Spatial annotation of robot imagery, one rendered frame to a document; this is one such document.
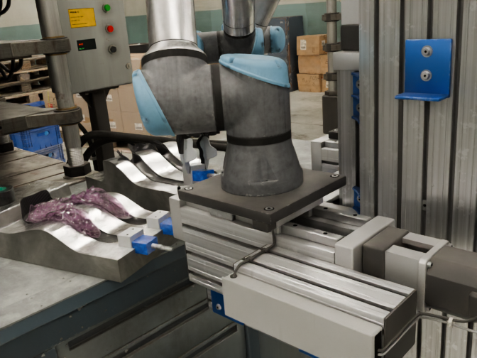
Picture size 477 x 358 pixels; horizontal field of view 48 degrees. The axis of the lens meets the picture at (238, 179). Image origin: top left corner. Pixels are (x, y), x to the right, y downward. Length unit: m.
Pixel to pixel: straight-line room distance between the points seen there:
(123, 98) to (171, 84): 4.66
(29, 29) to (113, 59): 6.74
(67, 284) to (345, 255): 0.66
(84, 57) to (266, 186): 1.41
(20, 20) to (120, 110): 3.65
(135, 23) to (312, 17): 3.34
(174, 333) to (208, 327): 0.13
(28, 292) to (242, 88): 0.66
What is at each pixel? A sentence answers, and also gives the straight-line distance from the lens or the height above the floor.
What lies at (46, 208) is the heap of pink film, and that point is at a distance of 1.43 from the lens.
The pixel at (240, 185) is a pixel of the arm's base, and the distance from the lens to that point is 0.91.
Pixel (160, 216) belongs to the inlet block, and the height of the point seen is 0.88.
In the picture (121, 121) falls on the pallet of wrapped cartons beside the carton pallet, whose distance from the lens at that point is 5.65.
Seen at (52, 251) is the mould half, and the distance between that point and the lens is 1.31.
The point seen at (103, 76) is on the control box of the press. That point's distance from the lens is 2.24.
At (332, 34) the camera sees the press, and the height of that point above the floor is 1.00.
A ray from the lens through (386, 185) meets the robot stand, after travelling 0.98.
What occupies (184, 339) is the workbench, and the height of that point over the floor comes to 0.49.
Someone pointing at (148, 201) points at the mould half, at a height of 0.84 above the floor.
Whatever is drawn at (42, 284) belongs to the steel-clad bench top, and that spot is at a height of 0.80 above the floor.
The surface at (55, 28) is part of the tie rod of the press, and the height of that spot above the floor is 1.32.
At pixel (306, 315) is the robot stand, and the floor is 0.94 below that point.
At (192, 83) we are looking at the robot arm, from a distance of 0.89.
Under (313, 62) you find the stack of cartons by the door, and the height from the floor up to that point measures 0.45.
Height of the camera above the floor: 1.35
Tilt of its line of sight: 18 degrees down
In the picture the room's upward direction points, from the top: 5 degrees counter-clockwise
